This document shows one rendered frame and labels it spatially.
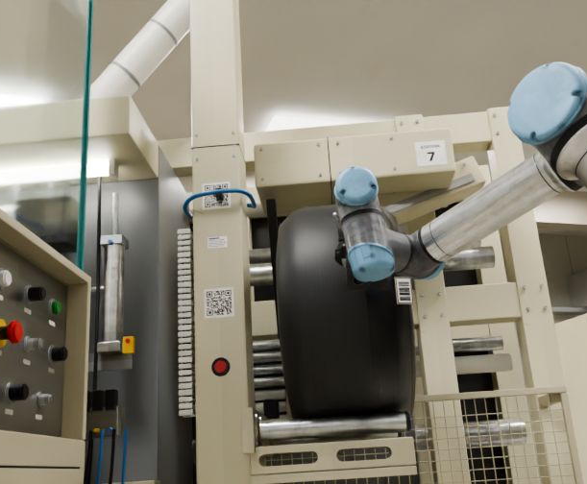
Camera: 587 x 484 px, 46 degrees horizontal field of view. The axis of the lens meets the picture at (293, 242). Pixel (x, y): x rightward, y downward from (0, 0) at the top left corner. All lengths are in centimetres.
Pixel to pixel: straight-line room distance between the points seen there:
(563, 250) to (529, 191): 879
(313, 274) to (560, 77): 75
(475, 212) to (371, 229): 18
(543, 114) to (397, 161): 118
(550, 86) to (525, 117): 5
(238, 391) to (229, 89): 83
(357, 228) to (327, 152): 97
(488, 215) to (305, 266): 50
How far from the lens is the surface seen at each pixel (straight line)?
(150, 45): 247
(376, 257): 118
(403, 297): 154
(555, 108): 99
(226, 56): 204
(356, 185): 121
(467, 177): 229
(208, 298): 176
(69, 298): 169
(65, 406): 165
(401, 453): 159
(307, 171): 213
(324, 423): 161
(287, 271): 157
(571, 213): 831
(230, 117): 194
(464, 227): 122
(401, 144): 217
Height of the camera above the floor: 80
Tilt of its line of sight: 19 degrees up
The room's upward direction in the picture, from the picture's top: 4 degrees counter-clockwise
